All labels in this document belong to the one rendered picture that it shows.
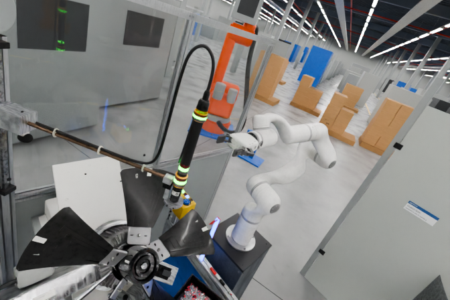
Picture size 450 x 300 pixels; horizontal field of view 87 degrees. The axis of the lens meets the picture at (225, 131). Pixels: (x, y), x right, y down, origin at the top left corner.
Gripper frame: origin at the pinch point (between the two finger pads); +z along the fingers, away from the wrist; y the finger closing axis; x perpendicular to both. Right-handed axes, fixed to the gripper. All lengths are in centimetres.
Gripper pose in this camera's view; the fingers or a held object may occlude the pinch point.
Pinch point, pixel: (226, 145)
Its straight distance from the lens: 91.9
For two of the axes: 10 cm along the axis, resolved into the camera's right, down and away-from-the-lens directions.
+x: 3.2, -8.6, -4.0
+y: -6.7, -5.1, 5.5
